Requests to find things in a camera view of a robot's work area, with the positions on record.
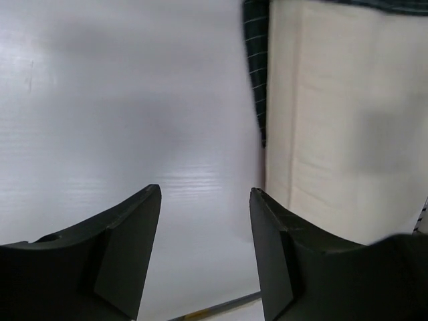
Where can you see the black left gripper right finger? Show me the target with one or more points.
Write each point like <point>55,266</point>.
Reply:
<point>307,273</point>

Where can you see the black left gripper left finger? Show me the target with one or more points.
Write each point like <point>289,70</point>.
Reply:
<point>93,270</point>

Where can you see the cream pillow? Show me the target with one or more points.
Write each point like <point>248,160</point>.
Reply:
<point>347,118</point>

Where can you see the dark checked pillowcase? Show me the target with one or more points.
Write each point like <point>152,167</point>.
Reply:
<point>255,18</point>

